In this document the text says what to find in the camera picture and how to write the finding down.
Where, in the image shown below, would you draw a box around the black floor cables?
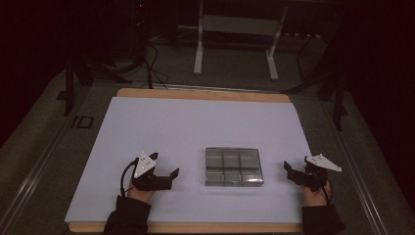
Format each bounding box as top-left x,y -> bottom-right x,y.
131,0 -> 170,90

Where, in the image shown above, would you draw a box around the white metal stand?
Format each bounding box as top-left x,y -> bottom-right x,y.
177,0 -> 290,81

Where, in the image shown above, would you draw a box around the black rectangular floor bracket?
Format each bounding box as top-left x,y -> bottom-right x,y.
70,115 -> 95,129

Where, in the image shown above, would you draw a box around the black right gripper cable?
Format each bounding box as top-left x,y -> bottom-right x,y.
320,178 -> 335,207

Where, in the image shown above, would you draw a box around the person's left hand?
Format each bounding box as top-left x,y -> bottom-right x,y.
126,183 -> 157,206

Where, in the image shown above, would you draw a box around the black tripod stand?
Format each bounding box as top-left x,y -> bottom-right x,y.
282,28 -> 349,132
55,48 -> 133,118

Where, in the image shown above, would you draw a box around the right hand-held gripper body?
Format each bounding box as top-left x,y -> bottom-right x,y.
287,153 -> 343,193

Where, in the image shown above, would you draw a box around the clear plastic compartment box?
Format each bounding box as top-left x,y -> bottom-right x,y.
204,147 -> 265,188

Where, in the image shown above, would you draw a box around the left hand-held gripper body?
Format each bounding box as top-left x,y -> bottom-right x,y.
131,151 -> 174,192

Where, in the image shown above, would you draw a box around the metal floor rail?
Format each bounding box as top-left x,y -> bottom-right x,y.
0,120 -> 71,235
326,107 -> 390,235

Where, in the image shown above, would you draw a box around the white table sheet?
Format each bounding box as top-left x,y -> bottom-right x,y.
64,96 -> 313,225

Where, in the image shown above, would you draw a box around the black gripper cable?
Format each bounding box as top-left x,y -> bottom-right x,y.
320,178 -> 335,207
119,158 -> 139,198

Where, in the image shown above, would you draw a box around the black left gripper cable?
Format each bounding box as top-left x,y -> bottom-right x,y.
119,158 -> 139,198

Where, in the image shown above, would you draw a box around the wooden table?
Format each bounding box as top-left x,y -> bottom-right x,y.
68,87 -> 305,235

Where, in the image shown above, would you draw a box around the person's right hand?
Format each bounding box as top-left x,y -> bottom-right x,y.
300,179 -> 335,208

